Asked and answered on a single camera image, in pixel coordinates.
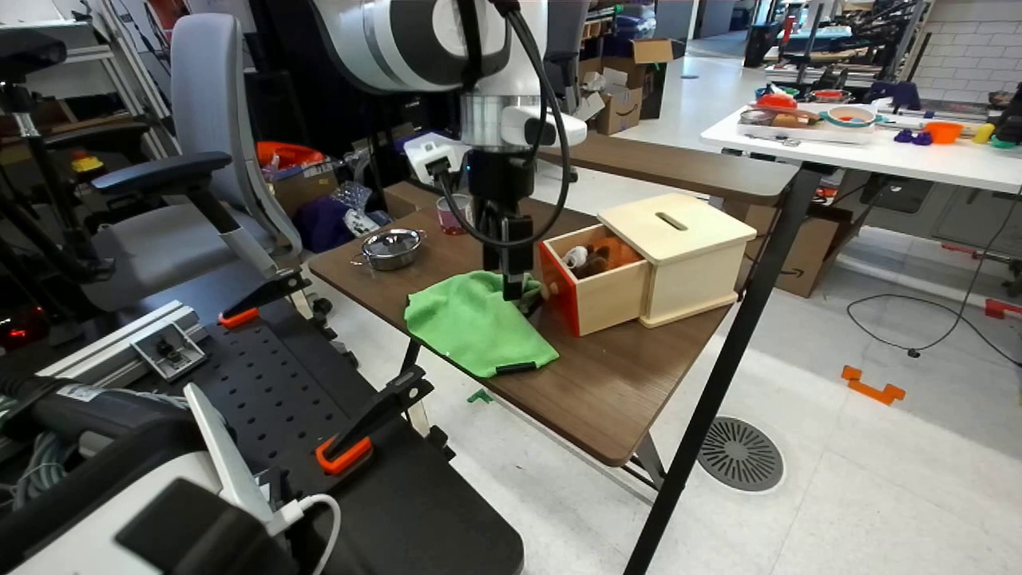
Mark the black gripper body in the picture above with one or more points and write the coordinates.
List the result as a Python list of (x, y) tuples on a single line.
[(503, 186)]

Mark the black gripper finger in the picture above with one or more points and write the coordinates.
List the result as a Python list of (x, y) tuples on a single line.
[(496, 250), (519, 254)]

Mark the green cloth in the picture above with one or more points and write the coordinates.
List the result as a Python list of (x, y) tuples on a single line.
[(467, 324)]

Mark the wooden drawer with red front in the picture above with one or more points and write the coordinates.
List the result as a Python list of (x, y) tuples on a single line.
[(606, 302)]

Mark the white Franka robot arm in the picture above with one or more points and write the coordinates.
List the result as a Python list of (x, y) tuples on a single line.
[(370, 41)]

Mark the small white ball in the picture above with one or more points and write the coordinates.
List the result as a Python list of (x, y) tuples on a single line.
[(577, 255)]

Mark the brown toy object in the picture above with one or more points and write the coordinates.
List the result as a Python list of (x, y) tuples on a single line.
[(610, 255)]

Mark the metal bowl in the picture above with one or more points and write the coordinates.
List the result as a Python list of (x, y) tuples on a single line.
[(390, 247)]

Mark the printed cardboard shipping box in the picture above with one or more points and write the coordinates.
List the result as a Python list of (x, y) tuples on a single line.
[(621, 109)]

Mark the brown table with black legs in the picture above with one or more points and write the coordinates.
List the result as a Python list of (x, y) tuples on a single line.
[(606, 395)]

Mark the purple bag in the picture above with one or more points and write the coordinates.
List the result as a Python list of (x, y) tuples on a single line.
[(320, 224)]

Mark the light wooden slotted box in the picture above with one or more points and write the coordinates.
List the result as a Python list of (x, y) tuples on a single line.
[(703, 267)]

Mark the small cardboard box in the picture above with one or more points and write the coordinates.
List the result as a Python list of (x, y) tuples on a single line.
[(654, 52)]

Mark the orange plastic item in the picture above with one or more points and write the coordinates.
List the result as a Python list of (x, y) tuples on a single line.
[(287, 154)]

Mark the long brown table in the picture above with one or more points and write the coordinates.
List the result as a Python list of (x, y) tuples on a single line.
[(721, 170)]

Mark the orange black bar clamp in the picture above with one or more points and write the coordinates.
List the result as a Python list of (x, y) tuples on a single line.
[(239, 316), (346, 456)]

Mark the black perforated breadboard plate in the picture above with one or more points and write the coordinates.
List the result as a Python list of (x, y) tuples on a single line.
[(274, 395)]

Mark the large cardboard box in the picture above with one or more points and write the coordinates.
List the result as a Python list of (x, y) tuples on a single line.
[(801, 250)]

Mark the red toy item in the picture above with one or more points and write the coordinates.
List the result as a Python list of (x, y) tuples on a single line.
[(777, 102)]

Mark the round floor drain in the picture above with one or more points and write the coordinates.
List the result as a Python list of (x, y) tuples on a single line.
[(740, 456)]

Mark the grey office chair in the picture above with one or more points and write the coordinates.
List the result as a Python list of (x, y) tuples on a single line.
[(210, 84)]

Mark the light round plate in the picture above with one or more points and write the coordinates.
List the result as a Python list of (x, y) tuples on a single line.
[(851, 115)]

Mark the orange floor tape mark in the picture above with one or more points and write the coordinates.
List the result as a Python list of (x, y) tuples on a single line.
[(871, 387)]

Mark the white table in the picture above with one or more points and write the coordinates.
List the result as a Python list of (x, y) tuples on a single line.
[(905, 162)]

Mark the purple toy item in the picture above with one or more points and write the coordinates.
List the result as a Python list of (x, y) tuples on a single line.
[(910, 136)]

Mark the orange bowl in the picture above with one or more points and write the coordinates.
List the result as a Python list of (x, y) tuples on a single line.
[(942, 133)]

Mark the yellow green small item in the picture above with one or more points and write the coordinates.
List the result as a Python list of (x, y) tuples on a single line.
[(980, 133)]

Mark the red floor item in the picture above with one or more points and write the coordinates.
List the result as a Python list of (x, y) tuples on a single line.
[(999, 309)]

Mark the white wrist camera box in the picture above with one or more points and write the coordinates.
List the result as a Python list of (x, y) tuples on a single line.
[(436, 162)]

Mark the aluminium extrusion with bracket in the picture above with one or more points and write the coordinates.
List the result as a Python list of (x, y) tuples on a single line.
[(107, 339)]

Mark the black camera stand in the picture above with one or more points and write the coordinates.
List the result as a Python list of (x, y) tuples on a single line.
[(34, 128)]

